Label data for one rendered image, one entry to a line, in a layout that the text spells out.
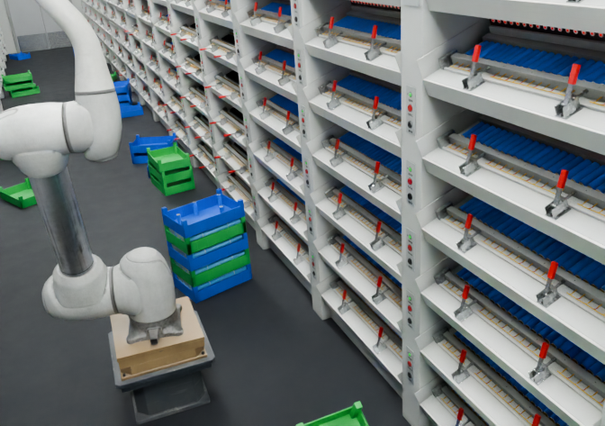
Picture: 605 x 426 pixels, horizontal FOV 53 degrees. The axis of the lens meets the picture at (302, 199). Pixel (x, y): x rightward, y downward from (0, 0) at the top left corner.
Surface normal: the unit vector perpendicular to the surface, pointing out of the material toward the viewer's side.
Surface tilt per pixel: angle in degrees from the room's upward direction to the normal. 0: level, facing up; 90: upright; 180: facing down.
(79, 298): 104
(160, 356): 90
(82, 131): 87
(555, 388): 21
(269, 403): 0
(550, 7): 111
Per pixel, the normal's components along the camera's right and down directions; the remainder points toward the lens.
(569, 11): -0.83, 0.54
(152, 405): 0.36, 0.35
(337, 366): -0.07, -0.92
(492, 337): -0.40, -0.77
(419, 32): -0.91, 0.22
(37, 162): 0.23, 0.69
